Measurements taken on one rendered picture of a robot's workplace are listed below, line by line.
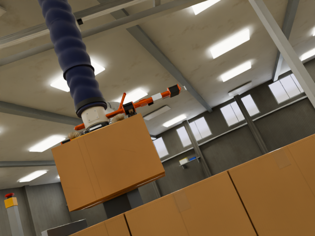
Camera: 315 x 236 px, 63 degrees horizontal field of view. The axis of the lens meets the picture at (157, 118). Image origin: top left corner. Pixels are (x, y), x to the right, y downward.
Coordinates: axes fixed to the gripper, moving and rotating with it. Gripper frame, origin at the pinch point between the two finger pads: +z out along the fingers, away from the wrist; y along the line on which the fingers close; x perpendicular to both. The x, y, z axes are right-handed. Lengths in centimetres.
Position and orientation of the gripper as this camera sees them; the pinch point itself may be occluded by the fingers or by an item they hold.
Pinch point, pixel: (130, 107)
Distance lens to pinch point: 187.1
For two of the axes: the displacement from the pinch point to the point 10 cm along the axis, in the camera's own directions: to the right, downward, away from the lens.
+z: -0.2, -2.9, -9.6
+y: 3.7, 8.9, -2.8
